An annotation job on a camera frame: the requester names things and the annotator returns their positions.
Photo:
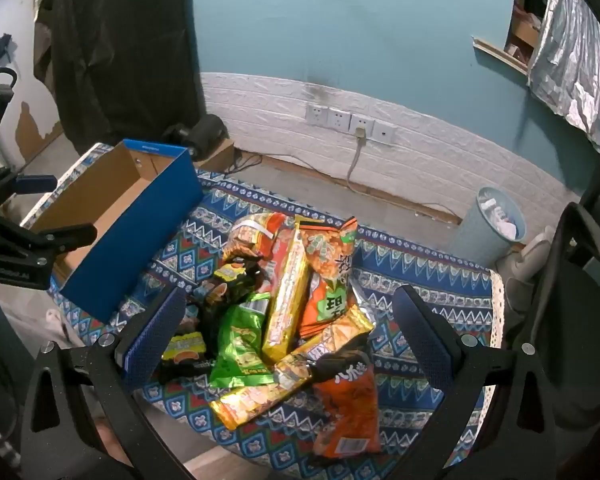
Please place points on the blue cardboard box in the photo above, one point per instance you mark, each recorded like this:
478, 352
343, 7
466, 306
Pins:
130, 240

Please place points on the pale blue trash bin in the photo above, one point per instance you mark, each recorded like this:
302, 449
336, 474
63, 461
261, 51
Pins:
475, 235

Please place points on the yellow red-striped biscuit packet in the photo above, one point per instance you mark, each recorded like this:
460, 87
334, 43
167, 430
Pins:
285, 305

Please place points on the black packet yellow label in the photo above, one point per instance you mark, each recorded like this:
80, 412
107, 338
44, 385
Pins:
185, 350

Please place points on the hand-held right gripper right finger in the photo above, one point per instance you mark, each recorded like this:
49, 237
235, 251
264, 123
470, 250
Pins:
425, 345

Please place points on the white paper trash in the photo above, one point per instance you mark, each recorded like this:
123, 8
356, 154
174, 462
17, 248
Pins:
502, 217

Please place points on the black packet green label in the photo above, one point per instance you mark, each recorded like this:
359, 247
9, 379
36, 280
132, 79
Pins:
230, 272

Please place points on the patterned blue tablecloth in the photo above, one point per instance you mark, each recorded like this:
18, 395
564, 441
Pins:
420, 270

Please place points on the white plastic object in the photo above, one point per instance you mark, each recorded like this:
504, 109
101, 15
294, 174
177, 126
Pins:
530, 260

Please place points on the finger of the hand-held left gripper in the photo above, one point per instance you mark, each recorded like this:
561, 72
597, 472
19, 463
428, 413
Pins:
55, 240
35, 183

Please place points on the brown cardboard box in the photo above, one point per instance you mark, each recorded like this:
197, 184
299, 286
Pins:
220, 155

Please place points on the black round appliance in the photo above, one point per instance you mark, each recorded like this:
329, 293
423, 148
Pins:
205, 132

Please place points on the dark brown snack packet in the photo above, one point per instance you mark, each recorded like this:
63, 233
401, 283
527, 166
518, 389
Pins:
210, 320

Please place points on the silver foil curtain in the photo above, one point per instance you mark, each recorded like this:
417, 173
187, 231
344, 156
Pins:
570, 60

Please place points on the large orange snack packet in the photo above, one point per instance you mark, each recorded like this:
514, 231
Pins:
325, 305

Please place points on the green snack packet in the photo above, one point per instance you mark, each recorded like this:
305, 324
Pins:
240, 345

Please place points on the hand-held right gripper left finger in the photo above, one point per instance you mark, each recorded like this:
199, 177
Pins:
155, 340

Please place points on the silver snack packet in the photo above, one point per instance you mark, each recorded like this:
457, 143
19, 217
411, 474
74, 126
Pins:
361, 305

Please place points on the orange black snack packet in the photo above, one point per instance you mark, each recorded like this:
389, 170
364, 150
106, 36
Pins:
345, 410

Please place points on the dark hanging cloth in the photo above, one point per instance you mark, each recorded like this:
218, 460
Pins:
120, 60

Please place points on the black office chair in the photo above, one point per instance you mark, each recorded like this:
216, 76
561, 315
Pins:
580, 310

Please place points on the wooden window ledge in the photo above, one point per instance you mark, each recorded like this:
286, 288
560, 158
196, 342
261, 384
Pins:
500, 55

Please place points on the golden long biscuit packet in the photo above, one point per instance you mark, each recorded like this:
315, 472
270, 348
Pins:
260, 400

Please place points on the orange red snack packet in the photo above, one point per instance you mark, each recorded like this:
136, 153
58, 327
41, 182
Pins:
260, 230

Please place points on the white wall socket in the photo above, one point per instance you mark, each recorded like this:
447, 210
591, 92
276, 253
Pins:
339, 119
384, 132
362, 122
317, 114

